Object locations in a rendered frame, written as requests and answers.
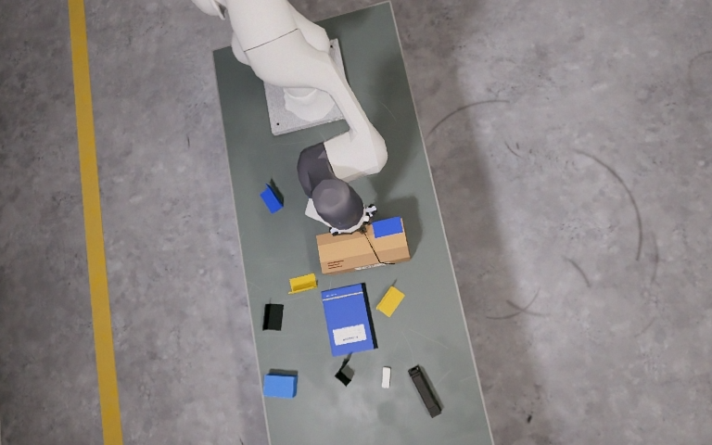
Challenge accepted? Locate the blue notebook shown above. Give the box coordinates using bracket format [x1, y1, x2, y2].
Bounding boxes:
[321, 283, 378, 357]

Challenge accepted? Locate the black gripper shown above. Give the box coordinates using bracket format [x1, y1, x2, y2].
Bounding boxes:
[329, 204, 378, 236]

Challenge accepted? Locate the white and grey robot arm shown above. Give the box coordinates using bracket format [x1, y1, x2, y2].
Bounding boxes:
[192, 0, 388, 233]

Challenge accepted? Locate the brown cardboard box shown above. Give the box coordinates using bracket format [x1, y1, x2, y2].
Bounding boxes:
[316, 218, 411, 275]

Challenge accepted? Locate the blue rectangular block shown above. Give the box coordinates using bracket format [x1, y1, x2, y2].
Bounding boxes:
[263, 373, 298, 399]

